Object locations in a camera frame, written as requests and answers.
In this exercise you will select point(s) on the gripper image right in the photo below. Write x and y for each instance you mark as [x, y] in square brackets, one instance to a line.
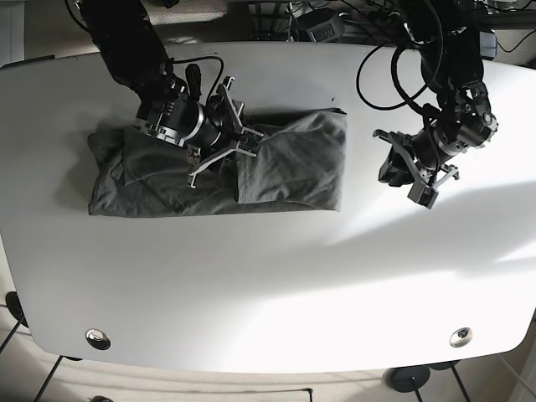
[413, 159]

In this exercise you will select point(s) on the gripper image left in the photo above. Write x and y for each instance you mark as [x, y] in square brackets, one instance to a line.
[215, 137]

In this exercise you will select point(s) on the dark grey T-shirt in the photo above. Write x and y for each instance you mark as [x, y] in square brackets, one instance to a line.
[300, 167]

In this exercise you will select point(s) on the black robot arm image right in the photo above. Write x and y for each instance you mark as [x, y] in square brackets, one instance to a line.
[451, 67]

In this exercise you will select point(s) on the black power box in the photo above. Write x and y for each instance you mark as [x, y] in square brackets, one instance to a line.
[320, 26]

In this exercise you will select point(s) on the right silver table grommet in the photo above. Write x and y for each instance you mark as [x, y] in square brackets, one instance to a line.
[461, 337]

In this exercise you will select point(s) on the silver table grommet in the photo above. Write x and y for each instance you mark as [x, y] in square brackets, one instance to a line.
[461, 337]
[97, 339]

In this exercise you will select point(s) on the round black stand base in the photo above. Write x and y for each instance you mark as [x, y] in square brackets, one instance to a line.
[407, 379]

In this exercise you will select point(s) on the left silver table grommet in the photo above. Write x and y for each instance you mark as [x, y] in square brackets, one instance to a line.
[97, 339]

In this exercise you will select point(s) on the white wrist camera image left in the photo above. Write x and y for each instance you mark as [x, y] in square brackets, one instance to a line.
[249, 145]

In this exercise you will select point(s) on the grey wrist camera image right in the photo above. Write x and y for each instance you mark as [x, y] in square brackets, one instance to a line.
[423, 194]

